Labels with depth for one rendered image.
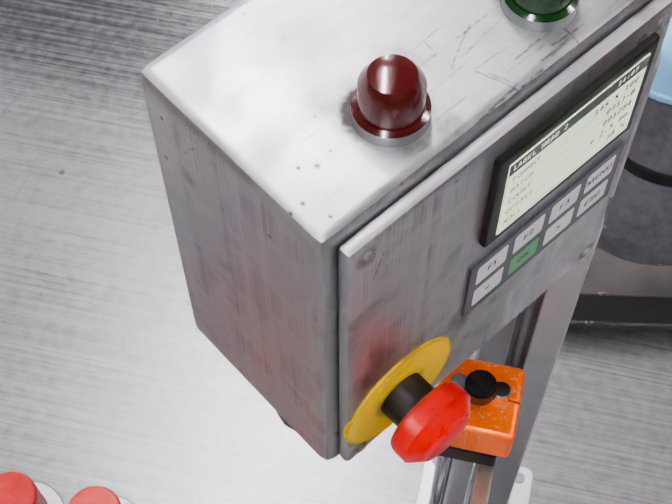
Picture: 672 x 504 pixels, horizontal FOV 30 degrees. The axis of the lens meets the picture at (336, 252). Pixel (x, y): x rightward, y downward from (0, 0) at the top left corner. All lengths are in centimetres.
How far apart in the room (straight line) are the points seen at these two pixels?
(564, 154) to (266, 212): 12
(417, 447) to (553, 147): 14
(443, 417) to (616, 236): 58
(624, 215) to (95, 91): 52
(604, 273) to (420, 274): 63
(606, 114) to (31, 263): 76
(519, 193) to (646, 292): 62
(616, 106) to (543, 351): 26
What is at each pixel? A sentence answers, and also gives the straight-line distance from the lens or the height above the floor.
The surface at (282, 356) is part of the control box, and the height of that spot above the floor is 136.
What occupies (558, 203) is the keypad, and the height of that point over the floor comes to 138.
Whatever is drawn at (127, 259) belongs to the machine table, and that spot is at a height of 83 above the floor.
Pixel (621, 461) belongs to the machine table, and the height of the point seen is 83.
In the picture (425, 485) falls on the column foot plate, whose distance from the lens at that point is 103.
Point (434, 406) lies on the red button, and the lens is 50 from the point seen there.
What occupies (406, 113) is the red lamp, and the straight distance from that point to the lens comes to 39.
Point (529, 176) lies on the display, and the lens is 45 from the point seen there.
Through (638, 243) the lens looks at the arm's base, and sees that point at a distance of 106.
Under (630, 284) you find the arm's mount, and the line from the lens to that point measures 107.
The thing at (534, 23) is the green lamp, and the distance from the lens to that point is 43.
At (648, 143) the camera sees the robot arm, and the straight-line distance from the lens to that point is 99.
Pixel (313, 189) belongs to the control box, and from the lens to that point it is 39.
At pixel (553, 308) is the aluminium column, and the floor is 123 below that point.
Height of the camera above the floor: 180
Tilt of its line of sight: 60 degrees down
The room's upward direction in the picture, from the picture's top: 1 degrees counter-clockwise
